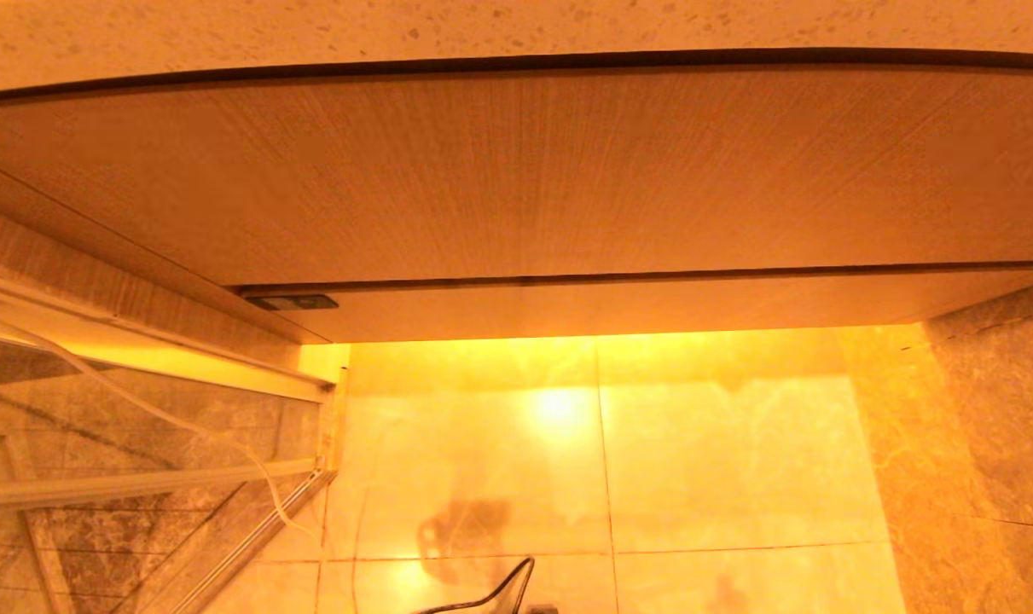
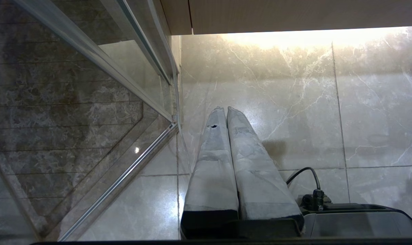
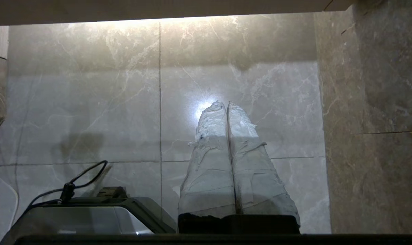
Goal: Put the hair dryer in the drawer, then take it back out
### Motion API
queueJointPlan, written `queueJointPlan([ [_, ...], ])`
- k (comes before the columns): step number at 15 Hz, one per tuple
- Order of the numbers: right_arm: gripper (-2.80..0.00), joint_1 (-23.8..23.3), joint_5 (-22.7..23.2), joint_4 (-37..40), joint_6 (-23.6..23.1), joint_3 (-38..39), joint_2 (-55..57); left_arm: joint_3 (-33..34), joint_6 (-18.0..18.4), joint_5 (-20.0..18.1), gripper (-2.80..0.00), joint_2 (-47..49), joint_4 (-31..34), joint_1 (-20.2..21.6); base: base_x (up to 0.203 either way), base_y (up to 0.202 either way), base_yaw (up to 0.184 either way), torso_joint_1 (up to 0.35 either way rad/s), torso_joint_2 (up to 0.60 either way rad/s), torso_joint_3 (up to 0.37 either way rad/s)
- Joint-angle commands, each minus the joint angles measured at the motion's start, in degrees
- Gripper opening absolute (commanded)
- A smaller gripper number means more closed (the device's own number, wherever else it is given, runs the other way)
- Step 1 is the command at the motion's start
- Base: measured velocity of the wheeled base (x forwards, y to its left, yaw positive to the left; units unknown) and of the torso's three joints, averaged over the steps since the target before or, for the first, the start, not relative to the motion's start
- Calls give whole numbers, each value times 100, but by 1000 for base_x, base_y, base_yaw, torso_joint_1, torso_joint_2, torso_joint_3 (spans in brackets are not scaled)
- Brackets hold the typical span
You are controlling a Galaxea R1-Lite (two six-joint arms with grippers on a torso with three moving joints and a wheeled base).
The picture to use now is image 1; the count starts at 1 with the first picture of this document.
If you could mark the small black sensor switch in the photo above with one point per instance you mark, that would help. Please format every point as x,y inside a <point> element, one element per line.
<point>294,301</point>

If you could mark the wooden drawer with cutout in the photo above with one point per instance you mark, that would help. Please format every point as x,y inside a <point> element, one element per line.
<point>610,311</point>

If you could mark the wooden vanity cabinet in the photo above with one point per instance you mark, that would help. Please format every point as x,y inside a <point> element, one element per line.
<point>516,170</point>

